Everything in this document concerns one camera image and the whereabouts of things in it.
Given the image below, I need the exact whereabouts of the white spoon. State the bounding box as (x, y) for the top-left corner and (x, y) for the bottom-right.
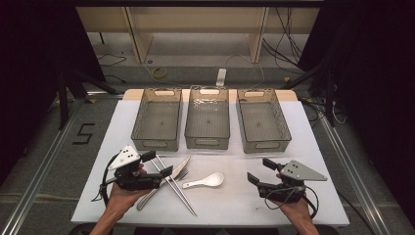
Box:
(181, 171), (225, 190)

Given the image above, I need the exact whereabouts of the aluminium floor rail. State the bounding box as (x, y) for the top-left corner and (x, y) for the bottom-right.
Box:
(317, 114), (392, 235)
(0, 97), (86, 235)

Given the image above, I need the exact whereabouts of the person's right hand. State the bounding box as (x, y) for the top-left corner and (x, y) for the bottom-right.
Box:
(270, 195), (315, 226)

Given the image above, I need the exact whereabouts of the right hand-held gripper black cable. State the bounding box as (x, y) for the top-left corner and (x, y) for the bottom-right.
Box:
(263, 184), (320, 220)

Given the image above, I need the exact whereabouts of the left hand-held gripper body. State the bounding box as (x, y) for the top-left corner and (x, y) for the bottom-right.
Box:
(108, 145), (164, 192)

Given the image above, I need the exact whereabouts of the grey clear plastic bin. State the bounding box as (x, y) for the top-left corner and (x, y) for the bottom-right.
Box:
(236, 87), (293, 155)
(184, 85), (231, 151)
(130, 87), (183, 153)

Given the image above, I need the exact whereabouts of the beige wooden desk frame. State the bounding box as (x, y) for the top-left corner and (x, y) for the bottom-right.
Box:
(75, 6), (321, 65)

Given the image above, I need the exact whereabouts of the black metal stand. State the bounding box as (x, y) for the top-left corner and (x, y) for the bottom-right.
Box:
(56, 68), (117, 131)
(279, 58), (338, 127)

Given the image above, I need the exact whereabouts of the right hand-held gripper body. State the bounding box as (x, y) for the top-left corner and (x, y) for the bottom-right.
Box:
(257, 160), (328, 204)

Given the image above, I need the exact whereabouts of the white table cover board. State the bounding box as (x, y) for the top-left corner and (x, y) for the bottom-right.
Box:
(70, 99), (350, 228)

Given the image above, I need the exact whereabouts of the thin black floor cable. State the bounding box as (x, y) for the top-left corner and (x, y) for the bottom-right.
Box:
(96, 52), (128, 69)

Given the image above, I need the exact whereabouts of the bundle of black hanging cables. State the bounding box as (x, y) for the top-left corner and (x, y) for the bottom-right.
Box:
(261, 6), (305, 68)

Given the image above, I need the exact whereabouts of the metal table knife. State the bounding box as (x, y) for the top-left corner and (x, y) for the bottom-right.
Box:
(136, 156), (192, 212)

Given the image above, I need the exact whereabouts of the white floor cable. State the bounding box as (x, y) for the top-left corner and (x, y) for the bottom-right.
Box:
(224, 53), (266, 90)

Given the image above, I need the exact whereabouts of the person's left hand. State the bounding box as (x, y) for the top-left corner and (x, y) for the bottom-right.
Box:
(105, 164), (153, 213)

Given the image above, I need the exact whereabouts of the metal chopstick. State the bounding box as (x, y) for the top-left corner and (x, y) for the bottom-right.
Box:
(155, 154), (199, 217)
(150, 159), (197, 215)

